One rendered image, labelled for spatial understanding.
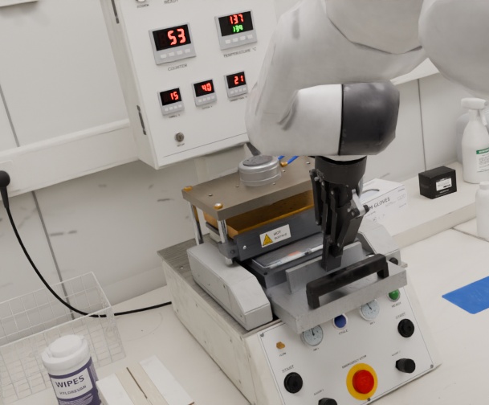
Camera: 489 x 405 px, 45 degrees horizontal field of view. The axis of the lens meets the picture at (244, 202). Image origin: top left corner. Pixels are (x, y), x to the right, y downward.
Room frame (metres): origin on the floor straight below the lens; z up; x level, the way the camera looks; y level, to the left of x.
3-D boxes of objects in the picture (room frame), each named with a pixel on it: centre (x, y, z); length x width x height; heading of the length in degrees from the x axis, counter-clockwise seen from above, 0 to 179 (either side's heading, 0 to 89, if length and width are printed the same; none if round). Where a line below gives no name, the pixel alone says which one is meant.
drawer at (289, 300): (0.98, -0.09, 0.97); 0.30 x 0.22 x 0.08; 23
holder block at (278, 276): (1.02, -0.07, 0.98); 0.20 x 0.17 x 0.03; 113
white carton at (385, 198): (1.54, -0.33, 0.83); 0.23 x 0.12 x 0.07; 123
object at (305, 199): (1.09, -0.05, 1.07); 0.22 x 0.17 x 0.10; 113
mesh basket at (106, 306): (1.19, 0.48, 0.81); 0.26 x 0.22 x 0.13; 111
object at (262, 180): (1.13, -0.05, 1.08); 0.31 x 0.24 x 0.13; 113
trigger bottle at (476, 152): (1.67, -0.71, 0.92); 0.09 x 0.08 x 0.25; 30
